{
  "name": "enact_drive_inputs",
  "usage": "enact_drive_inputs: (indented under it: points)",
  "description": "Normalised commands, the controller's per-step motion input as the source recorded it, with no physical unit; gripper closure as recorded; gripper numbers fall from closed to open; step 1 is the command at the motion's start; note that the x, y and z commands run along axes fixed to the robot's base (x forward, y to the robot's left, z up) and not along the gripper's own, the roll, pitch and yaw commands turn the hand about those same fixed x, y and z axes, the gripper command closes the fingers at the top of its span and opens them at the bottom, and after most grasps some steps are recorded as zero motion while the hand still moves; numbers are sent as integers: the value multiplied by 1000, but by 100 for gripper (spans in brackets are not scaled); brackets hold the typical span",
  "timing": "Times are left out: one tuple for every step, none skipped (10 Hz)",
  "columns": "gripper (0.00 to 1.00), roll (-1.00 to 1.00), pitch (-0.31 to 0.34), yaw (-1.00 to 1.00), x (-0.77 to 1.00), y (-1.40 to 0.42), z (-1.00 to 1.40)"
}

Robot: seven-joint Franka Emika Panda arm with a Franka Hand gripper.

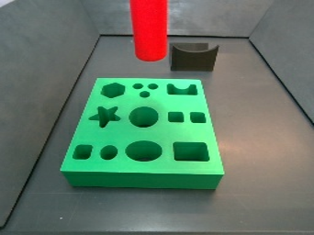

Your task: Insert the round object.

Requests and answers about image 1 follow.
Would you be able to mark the red round cylinder peg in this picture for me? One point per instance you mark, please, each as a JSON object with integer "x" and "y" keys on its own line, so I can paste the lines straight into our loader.
{"x": 148, "y": 19}

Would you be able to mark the green shape sorter block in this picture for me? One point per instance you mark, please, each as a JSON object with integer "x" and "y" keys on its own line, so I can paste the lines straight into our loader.
{"x": 144, "y": 136}

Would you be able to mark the dark grey curved holder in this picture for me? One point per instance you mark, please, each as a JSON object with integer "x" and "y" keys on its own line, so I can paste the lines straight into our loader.
{"x": 192, "y": 56}

